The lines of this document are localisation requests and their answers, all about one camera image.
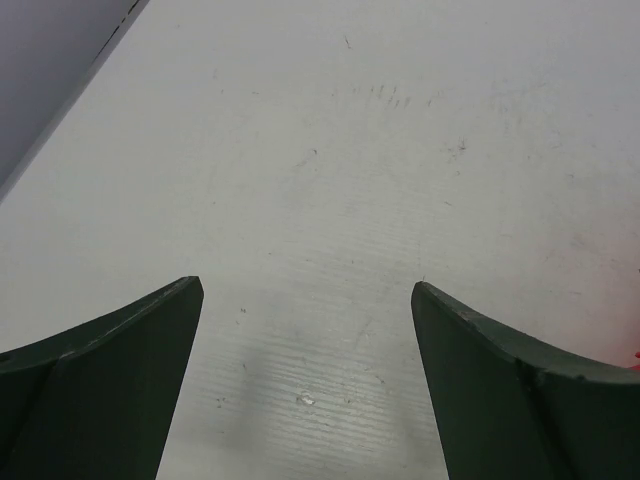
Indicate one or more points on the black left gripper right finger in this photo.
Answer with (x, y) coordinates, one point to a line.
(509, 406)

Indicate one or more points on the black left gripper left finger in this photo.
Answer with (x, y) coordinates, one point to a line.
(97, 400)

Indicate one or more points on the red plastic bin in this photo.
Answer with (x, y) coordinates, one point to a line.
(636, 366)

